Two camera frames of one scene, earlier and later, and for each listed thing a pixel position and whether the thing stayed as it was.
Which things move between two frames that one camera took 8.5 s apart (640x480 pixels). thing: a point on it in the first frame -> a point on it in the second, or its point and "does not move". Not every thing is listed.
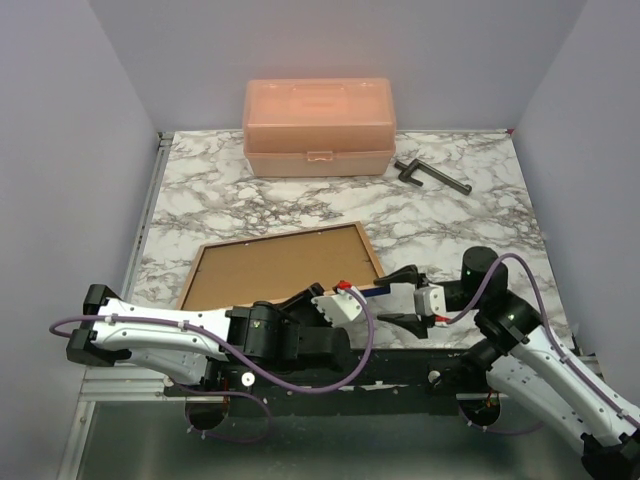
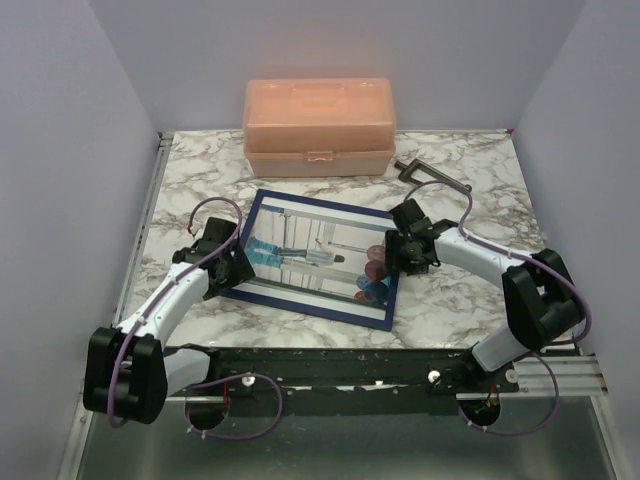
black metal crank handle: [416, 165] does not move
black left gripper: [304, 302] -> [241, 272]
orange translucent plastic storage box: [319, 127] does not move
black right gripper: [410, 321] -> [393, 260]
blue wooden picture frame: [376, 287] -> [263, 297]
